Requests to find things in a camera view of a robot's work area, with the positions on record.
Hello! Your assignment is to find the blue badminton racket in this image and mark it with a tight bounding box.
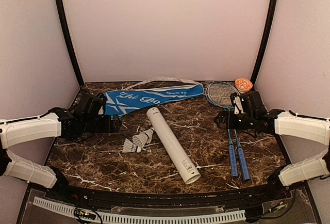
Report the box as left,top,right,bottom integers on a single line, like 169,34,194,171
206,82,239,177
206,82,250,181

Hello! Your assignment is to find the white shuttlecock tube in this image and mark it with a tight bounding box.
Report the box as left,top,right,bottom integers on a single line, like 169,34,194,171
146,107,201,185

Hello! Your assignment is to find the blue racket bag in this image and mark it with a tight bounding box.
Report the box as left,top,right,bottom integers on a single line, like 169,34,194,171
101,78,205,117

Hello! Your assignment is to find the white feather shuttlecock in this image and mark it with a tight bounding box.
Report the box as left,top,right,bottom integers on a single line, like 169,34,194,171
122,139,142,153
133,127,155,148

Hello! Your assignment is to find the blue badminton racket left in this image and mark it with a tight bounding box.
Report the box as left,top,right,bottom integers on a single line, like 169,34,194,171
206,82,239,177

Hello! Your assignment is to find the orange patterned small bowl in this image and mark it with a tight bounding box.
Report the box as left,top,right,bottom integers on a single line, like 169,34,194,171
235,78,253,94

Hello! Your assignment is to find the black front table rail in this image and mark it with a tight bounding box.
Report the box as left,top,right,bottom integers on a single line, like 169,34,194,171
46,185,294,215

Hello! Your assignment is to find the white slotted cable duct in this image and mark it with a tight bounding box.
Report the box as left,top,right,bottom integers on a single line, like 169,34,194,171
32,197,246,223

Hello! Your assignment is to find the small circuit board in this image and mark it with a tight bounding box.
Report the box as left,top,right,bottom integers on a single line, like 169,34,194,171
74,208,96,220

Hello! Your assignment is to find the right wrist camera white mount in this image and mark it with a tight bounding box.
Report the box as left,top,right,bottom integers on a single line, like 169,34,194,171
234,96,244,115

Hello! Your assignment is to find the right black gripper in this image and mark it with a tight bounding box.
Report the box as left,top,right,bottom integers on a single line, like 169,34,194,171
214,110,256,130

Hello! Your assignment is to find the blue badminton racket right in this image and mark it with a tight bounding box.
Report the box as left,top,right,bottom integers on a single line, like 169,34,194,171
206,82,250,181

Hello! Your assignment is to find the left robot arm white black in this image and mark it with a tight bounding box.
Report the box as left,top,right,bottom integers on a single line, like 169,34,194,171
1,94,121,201

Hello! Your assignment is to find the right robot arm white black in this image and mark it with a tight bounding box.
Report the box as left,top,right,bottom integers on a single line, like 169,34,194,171
214,91,329,200

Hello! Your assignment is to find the white feather shuttlecock front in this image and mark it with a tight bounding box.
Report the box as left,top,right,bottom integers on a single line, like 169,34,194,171
122,139,142,153

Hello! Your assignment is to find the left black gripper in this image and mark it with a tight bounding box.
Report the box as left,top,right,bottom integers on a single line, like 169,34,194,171
82,114,122,133

